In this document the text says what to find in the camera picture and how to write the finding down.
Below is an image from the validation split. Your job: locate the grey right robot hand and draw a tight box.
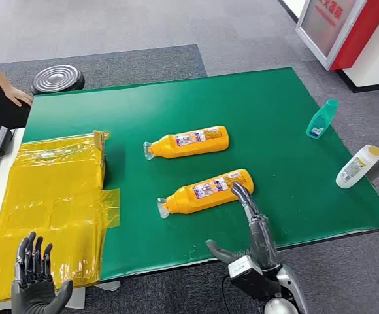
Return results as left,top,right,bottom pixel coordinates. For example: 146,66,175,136
205,181,280,270

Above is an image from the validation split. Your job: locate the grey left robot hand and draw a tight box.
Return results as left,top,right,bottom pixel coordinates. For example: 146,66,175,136
11,231,73,314

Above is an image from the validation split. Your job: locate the orange bottle with clear cap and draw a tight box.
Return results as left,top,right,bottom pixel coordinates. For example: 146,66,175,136
156,169,254,220
143,125,229,161

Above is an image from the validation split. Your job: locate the white bottle with yellow cap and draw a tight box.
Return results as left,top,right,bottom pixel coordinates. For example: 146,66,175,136
335,144,379,190

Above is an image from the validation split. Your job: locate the teal plastic bottle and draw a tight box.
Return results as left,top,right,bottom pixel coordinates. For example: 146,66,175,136
306,98,340,140

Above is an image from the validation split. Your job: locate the green table mat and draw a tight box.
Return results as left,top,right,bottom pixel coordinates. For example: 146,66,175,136
23,66,379,282

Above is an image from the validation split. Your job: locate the yellow plastic wrapped box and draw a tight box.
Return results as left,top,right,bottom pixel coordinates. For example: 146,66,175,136
0,129,121,307

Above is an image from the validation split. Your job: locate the white table foot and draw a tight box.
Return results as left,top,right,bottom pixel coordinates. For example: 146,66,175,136
94,280,121,292

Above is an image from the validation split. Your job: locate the seated person's hand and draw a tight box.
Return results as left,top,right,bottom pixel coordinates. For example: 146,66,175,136
4,84,33,108

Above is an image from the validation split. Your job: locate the black round ribbed stool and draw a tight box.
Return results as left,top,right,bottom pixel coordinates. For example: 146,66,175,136
30,64,85,96

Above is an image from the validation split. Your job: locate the red and white kiosk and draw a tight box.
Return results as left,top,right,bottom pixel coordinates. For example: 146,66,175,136
295,0,379,93

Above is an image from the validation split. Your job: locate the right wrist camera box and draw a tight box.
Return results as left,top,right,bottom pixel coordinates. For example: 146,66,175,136
227,255,281,302

